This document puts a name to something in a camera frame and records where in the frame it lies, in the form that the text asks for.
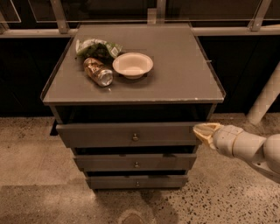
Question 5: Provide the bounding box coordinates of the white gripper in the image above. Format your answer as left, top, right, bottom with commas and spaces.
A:
193, 122, 243, 158

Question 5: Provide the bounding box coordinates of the grey top drawer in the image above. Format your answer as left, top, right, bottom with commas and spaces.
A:
57, 122, 198, 148

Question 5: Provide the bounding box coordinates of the grey drawer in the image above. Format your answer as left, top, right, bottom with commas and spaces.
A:
87, 175, 187, 189
74, 154, 196, 172
57, 122, 198, 148

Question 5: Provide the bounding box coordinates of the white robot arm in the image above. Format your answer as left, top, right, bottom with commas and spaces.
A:
193, 62, 280, 183

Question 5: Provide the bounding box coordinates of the grey middle drawer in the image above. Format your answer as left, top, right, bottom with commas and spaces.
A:
74, 154, 196, 172

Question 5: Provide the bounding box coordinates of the grey drawer cabinet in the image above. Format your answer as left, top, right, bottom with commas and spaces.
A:
41, 28, 225, 181

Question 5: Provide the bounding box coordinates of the grey bottom drawer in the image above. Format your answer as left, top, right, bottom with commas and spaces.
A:
87, 175, 187, 189

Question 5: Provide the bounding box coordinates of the white paper bowl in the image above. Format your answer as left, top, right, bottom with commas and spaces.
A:
113, 52, 153, 80

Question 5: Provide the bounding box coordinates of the crushed metal can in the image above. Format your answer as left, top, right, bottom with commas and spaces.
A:
83, 58, 113, 87

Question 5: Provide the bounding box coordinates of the green chip bag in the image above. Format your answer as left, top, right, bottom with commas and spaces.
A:
75, 38, 123, 59

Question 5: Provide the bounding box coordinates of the metal railing frame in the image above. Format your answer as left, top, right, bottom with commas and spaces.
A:
1, 0, 280, 39

